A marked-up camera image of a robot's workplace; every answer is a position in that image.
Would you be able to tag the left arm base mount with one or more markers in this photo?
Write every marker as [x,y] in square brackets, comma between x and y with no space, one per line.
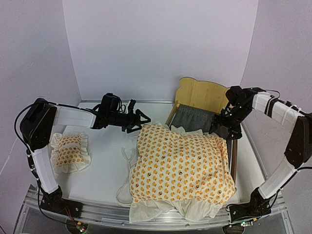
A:
[54,202]

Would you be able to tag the wooden pet bed frame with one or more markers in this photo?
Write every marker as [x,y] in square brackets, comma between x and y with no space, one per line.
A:
[203,95]

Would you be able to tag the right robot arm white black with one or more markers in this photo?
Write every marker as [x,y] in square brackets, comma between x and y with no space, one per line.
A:
[296,124]

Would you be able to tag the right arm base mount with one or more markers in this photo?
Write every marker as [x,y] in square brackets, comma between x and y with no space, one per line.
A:
[255,208]

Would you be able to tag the small duck print pillow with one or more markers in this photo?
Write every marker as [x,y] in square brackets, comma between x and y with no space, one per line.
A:
[69,153]

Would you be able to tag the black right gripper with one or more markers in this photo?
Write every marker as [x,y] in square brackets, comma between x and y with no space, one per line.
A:
[221,119]

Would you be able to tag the grey bed mat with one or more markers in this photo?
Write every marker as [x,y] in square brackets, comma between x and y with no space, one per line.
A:
[192,119]

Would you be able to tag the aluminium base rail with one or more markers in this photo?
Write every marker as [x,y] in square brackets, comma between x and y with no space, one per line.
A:
[105,219]

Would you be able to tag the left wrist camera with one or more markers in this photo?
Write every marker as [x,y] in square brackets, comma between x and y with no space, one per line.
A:
[129,107]

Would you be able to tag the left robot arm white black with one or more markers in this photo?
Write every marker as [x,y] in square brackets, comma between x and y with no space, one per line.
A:
[33,126]

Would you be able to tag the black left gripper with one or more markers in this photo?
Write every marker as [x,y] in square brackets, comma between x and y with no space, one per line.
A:
[131,124]

